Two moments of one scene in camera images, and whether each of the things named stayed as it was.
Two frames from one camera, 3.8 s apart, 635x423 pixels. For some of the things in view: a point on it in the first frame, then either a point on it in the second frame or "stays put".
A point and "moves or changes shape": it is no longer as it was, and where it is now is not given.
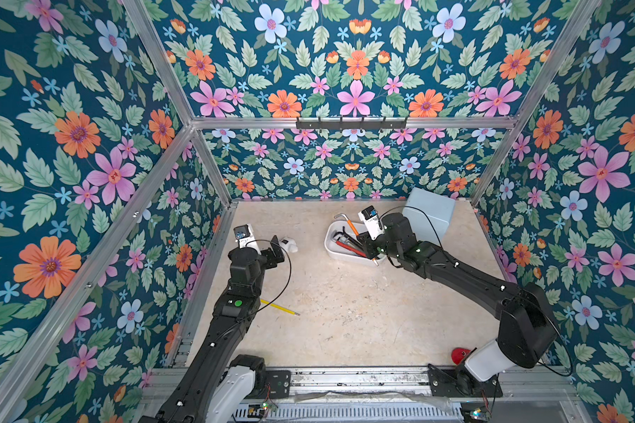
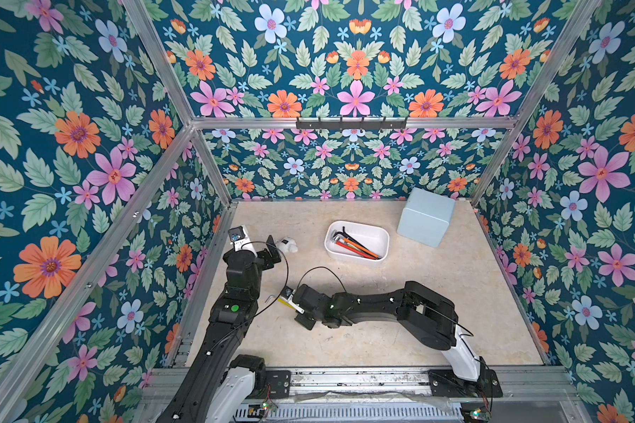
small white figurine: [288, 243] stays put
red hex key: [352, 248] stays put
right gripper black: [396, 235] → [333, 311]
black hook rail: [351, 122] stays put
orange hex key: [352, 226] → [361, 248]
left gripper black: [277, 256] stays put
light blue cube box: [429, 215] stays put
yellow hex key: [287, 310] moves or changes shape
